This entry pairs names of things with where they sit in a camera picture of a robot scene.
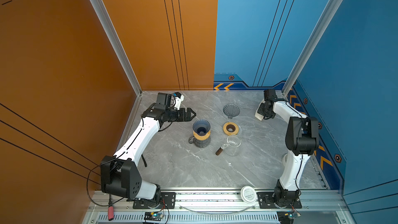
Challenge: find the blue ribbed glass dripper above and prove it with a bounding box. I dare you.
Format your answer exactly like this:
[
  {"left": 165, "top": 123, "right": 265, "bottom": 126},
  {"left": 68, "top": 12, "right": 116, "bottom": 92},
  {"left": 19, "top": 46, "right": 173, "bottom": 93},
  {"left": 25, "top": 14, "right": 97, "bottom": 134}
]
[{"left": 193, "top": 119, "right": 211, "bottom": 134}]

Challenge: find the bamboo dripper ring stand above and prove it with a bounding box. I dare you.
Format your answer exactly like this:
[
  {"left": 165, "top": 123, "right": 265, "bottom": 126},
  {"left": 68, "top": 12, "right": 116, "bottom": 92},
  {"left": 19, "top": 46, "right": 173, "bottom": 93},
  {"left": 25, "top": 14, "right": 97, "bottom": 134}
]
[{"left": 193, "top": 131, "right": 211, "bottom": 141}]

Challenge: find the ribbed glass coffee server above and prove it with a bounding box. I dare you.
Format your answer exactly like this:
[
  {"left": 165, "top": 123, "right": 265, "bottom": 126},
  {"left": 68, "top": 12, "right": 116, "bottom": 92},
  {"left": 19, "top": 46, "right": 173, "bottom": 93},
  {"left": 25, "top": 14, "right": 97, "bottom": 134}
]
[{"left": 188, "top": 136, "right": 211, "bottom": 148}]

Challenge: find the orange coffee filter pack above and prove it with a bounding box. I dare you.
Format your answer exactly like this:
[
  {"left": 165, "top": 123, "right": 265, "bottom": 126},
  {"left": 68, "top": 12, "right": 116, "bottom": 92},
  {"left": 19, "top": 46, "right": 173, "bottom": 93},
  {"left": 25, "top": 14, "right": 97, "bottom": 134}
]
[{"left": 255, "top": 107, "right": 264, "bottom": 121}]

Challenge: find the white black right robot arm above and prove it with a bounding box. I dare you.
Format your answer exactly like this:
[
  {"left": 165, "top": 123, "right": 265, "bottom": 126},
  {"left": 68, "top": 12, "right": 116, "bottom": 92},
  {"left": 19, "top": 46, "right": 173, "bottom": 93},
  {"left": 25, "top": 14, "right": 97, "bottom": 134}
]
[{"left": 255, "top": 89, "right": 319, "bottom": 208}]

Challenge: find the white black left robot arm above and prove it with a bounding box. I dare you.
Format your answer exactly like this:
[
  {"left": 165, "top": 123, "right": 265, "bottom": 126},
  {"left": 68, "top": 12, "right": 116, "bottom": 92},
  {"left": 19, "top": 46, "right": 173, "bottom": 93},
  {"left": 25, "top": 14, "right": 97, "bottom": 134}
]
[{"left": 100, "top": 103, "right": 197, "bottom": 205}]

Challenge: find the grey ribbed glass dripper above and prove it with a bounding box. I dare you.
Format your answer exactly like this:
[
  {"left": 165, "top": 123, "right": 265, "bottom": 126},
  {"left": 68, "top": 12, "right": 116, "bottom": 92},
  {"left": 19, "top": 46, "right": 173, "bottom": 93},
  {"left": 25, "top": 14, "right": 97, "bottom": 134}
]
[{"left": 223, "top": 104, "right": 240, "bottom": 119}]

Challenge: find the roll of clear tape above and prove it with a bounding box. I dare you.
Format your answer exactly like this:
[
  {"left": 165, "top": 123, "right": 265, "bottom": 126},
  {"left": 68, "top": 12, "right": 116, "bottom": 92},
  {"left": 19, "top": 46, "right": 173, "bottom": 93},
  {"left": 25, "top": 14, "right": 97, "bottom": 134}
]
[{"left": 282, "top": 153, "right": 288, "bottom": 167}]

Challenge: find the white round lid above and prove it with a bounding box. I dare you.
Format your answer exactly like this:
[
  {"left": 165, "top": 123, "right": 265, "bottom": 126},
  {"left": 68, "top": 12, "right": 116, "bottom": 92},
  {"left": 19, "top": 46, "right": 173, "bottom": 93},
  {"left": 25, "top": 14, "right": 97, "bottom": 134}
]
[{"left": 240, "top": 186, "right": 257, "bottom": 204}]

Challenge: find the green circuit board left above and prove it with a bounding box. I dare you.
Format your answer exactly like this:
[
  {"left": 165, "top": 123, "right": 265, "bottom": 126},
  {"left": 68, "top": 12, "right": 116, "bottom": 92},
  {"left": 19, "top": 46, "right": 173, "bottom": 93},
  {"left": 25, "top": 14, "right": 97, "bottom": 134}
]
[{"left": 144, "top": 212, "right": 165, "bottom": 224}]

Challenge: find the circuit board right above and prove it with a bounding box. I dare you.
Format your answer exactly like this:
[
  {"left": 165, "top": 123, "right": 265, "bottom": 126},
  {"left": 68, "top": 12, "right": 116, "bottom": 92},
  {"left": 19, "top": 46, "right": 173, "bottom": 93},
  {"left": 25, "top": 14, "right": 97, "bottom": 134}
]
[{"left": 277, "top": 212, "right": 301, "bottom": 224}]

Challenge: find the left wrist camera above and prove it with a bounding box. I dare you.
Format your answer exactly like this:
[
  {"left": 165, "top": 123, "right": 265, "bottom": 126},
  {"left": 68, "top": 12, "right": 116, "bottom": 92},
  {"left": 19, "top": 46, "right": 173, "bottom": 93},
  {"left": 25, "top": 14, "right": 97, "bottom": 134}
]
[{"left": 154, "top": 92, "right": 184, "bottom": 110}]

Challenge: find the clear glass pitcher wooden handle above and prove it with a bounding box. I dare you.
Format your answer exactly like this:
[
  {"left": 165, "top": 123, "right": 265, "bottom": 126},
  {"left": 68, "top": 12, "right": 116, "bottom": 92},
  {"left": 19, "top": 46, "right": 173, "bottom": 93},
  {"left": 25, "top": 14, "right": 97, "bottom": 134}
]
[{"left": 215, "top": 135, "right": 242, "bottom": 157}]

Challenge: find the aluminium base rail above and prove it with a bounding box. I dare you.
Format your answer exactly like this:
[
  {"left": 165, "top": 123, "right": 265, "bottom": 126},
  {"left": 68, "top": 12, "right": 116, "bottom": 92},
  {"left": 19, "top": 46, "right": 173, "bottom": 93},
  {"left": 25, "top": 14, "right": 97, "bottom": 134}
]
[{"left": 83, "top": 188, "right": 355, "bottom": 224}]

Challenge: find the red handled screwdriver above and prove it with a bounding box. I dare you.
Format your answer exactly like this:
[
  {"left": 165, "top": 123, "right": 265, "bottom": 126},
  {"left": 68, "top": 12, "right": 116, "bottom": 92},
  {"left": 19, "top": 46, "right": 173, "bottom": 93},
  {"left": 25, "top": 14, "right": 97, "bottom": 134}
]
[{"left": 107, "top": 195, "right": 114, "bottom": 222}]

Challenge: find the aluminium right corner post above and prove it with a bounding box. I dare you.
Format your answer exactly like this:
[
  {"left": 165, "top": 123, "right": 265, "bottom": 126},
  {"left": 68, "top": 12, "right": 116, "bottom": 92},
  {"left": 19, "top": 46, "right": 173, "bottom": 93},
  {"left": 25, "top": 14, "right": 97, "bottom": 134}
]
[{"left": 282, "top": 0, "right": 343, "bottom": 100}]

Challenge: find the aluminium corner post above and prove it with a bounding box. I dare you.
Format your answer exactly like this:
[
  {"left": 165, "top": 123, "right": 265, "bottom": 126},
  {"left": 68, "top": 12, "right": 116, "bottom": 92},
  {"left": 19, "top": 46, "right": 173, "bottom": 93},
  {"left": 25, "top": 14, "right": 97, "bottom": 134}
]
[
  {"left": 282, "top": 0, "right": 343, "bottom": 100},
  {"left": 89, "top": 0, "right": 142, "bottom": 96}
]

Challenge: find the aluminium left corner post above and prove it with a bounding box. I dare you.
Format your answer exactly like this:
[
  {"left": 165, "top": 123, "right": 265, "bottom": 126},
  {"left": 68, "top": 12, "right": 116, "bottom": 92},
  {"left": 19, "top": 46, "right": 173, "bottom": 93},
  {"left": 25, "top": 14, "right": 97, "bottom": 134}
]
[{"left": 89, "top": 0, "right": 142, "bottom": 96}]

